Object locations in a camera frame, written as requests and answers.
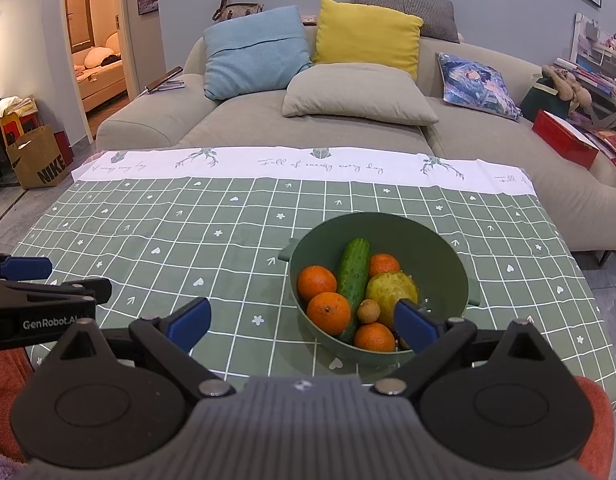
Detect yellow pillow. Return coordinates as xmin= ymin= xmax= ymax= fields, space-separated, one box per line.
xmin=312 ymin=0 xmax=425 ymax=82

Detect wall poster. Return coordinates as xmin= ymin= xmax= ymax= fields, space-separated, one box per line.
xmin=570 ymin=12 xmax=616 ymax=92

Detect bed with white bedding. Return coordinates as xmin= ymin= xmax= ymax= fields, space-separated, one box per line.
xmin=72 ymin=30 xmax=129 ymax=113

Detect printed blue pillow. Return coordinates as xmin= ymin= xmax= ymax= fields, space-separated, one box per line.
xmin=435 ymin=51 xmax=523 ymax=122

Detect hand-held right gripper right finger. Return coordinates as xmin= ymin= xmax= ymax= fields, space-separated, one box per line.
xmin=373 ymin=298 xmax=559 ymax=399

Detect brown round fruit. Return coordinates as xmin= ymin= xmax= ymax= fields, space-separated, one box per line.
xmin=357 ymin=299 xmax=381 ymax=324

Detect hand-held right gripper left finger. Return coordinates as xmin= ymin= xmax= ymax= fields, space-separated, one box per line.
xmin=60 ymin=297 xmax=237 ymax=400

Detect red box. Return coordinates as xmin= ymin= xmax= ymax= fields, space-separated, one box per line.
xmin=532 ymin=109 xmax=600 ymax=170

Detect person's orange trousers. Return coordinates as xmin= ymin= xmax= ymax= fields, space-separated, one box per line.
xmin=0 ymin=347 xmax=616 ymax=480

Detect green cucumber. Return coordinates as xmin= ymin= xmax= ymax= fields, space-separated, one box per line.
xmin=336 ymin=238 xmax=372 ymax=345

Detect brown patterned handbag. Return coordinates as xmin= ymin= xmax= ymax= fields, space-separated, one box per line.
xmin=211 ymin=0 xmax=265 ymax=23

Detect white door frame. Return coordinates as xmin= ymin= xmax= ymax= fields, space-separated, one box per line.
xmin=55 ymin=0 xmax=141 ymax=146

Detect green checked tablecloth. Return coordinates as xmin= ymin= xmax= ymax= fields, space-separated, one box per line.
xmin=10 ymin=146 xmax=616 ymax=411

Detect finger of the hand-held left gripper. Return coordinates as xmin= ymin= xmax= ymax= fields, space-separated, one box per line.
xmin=0 ymin=254 xmax=53 ymax=282
xmin=0 ymin=277 xmax=113 ymax=317

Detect beige sofa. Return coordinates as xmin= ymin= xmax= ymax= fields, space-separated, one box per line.
xmin=95 ymin=25 xmax=616 ymax=254

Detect dark laptop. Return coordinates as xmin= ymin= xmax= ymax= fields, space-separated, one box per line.
xmin=144 ymin=66 xmax=186 ymax=95

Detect red bag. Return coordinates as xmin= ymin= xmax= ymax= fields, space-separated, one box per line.
xmin=53 ymin=130 xmax=74 ymax=164

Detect pile of magazines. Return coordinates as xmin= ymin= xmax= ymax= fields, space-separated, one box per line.
xmin=553 ymin=57 xmax=616 ymax=176

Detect brown paper bag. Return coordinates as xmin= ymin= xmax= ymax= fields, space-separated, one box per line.
xmin=7 ymin=125 xmax=74 ymax=190

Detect orange tangerine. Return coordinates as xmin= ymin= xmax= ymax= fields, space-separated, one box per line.
xmin=354 ymin=322 xmax=396 ymax=352
xmin=306 ymin=292 xmax=352 ymax=337
xmin=369 ymin=254 xmax=402 ymax=279
xmin=297 ymin=265 xmax=338 ymax=303

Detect beige pillow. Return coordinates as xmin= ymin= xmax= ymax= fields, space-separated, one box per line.
xmin=281 ymin=63 xmax=440 ymax=126

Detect grey checked pillow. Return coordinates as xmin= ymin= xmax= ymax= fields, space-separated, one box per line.
xmin=352 ymin=0 xmax=461 ymax=44

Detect dark green bag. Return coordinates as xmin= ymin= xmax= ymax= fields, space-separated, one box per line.
xmin=519 ymin=72 xmax=577 ymax=121

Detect light blue pillow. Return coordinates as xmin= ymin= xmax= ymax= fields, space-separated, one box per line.
xmin=203 ymin=6 xmax=314 ymax=102

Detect yellow green pear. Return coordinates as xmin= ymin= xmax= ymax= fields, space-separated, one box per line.
xmin=365 ymin=271 xmax=420 ymax=331

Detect green colander bowl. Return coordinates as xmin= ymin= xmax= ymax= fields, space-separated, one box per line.
xmin=278 ymin=212 xmax=482 ymax=359

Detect purple fuzzy cloth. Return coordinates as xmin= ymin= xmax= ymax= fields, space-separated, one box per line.
xmin=0 ymin=451 xmax=25 ymax=480

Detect beige plush toy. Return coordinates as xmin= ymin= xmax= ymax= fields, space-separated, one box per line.
xmin=540 ymin=65 xmax=597 ymax=111

